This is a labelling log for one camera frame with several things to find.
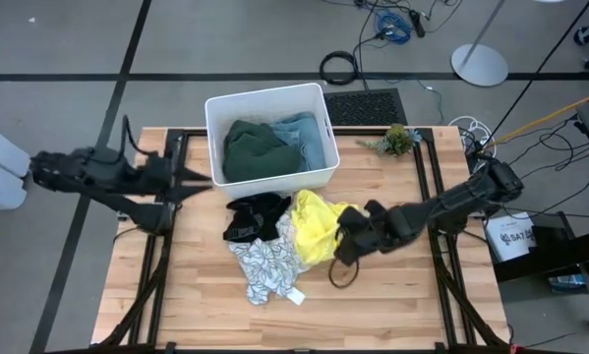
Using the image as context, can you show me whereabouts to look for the coiled blue cable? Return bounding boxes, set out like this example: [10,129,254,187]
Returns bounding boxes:
[372,10,413,45]

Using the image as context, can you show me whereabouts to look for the black grid floor mat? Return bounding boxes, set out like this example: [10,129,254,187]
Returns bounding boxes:
[323,88,408,127]

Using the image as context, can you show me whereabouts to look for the black power adapter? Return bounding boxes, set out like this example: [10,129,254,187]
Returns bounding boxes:
[408,8,427,39]

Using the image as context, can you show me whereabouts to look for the black aluminium table frame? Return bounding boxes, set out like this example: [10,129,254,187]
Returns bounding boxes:
[94,126,511,354]

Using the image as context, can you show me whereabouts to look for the coiled black cable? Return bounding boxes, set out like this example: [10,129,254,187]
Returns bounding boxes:
[318,50,360,87]

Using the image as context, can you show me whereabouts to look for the blue flat box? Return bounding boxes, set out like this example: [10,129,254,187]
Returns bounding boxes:
[548,273,588,295]

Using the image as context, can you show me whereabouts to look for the black garment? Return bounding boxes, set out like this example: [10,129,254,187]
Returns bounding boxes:
[223,192,293,243]

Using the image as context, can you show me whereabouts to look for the small artificial green plant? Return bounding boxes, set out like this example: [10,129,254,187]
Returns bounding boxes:
[356,122,422,157]

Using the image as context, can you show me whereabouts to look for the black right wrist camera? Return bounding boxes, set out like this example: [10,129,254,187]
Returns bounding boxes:
[340,206,369,232]

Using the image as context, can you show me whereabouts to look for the yellow shirt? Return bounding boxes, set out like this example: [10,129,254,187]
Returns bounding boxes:
[291,189,362,267]

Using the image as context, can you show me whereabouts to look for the dark green sweatshirt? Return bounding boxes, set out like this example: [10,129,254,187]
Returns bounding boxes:
[221,119,308,184]

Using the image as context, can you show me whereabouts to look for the white patterned shirt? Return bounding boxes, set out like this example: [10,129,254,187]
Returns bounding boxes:
[228,210,311,306]

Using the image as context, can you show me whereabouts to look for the thin black cable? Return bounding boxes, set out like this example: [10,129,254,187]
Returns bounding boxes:
[480,0,589,148]

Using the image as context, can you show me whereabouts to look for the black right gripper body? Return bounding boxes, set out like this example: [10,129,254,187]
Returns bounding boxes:
[333,199,398,267]

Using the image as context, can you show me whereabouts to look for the light blue denim jeans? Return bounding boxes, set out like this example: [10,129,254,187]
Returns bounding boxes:
[268,111,327,173]

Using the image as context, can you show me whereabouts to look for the yellow pole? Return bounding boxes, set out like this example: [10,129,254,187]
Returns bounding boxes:
[480,89,589,148]

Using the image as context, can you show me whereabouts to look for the black equipment cart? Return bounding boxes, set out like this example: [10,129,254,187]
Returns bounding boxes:
[490,210,589,296]

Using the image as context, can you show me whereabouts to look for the grey round-base lamp stand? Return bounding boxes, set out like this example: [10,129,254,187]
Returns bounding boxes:
[449,0,509,89]

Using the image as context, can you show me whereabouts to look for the coiled white cable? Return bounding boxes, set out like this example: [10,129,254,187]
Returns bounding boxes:
[448,115,497,158]

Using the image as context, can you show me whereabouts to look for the white perforated plastic basket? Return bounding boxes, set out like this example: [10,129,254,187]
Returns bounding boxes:
[204,82,341,198]

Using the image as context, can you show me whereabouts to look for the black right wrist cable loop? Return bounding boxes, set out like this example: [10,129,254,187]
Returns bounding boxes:
[327,258,361,290]

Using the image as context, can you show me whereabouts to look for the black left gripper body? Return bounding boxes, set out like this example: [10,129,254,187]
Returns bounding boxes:
[136,147,187,204]

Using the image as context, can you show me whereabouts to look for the white printed box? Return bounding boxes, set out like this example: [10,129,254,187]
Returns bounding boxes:
[484,211,539,263]

